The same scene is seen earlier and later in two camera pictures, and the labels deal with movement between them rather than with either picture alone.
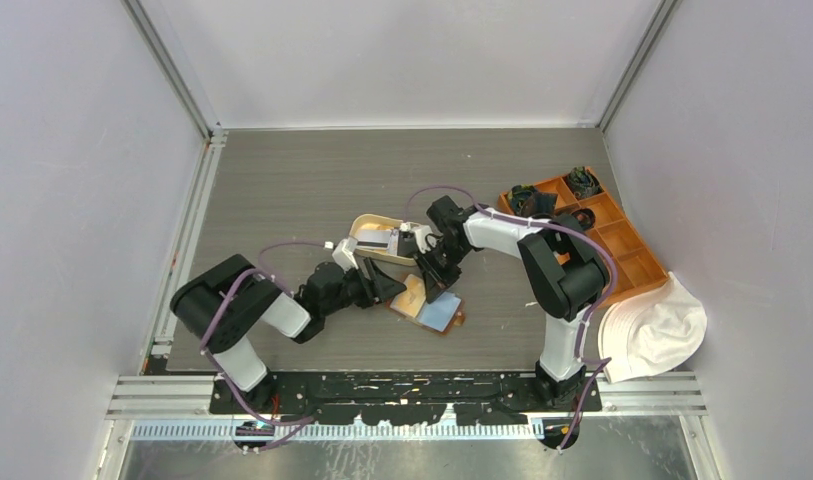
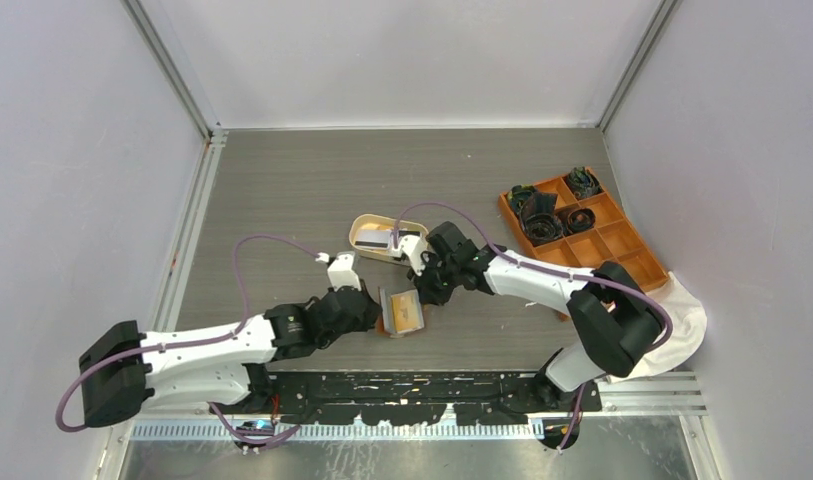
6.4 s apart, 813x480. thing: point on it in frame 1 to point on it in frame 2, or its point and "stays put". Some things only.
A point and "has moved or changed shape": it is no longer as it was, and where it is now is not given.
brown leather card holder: (443, 315) to (399, 313)
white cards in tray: (373, 239) stays put
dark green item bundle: (583, 182) stays put
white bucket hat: (650, 334) stays put
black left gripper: (379, 288) to (368, 318)
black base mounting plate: (411, 398) stays put
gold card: (413, 298) has moved or changed shape
